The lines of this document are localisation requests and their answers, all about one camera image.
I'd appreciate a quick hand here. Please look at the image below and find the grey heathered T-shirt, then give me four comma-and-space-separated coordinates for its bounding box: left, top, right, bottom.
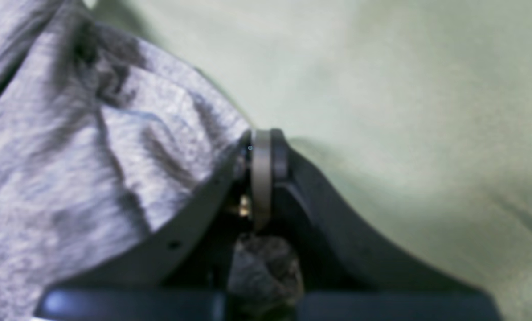
0, 0, 250, 321

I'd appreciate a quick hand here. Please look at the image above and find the green table cloth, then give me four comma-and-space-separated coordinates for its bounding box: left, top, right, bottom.
86, 0, 532, 321

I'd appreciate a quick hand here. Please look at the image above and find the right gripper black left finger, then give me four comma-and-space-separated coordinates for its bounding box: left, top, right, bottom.
34, 131, 252, 321

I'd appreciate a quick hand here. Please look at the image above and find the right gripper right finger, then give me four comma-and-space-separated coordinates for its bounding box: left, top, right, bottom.
250, 129, 502, 321

